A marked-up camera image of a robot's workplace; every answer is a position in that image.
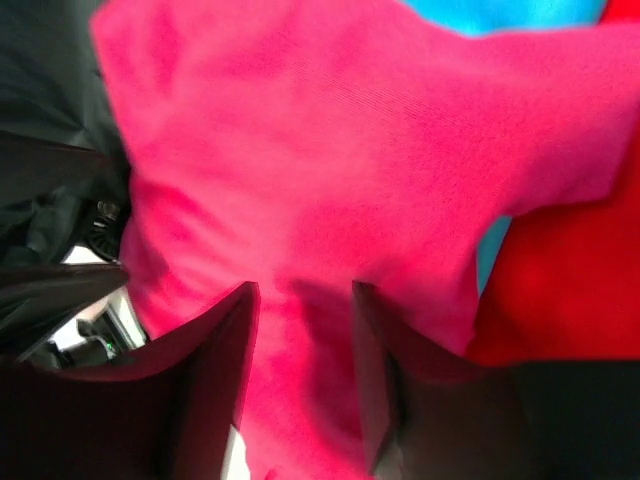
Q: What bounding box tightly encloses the magenta garment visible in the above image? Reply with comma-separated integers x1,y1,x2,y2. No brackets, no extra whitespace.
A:
91,1,639,479

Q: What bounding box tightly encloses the teal shirt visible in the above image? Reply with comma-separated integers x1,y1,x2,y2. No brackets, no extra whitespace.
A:
379,1,635,303

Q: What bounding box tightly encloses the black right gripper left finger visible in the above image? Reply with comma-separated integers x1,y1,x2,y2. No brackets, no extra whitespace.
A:
1,282,258,479

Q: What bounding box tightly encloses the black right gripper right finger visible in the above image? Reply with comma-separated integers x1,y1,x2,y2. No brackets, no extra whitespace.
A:
353,282,639,479

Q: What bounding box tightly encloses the black hard-shell suitcase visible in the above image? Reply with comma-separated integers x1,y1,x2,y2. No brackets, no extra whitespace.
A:
1,1,145,369

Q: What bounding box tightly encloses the red polo shirt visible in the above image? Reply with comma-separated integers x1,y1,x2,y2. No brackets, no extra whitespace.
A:
440,1,639,365

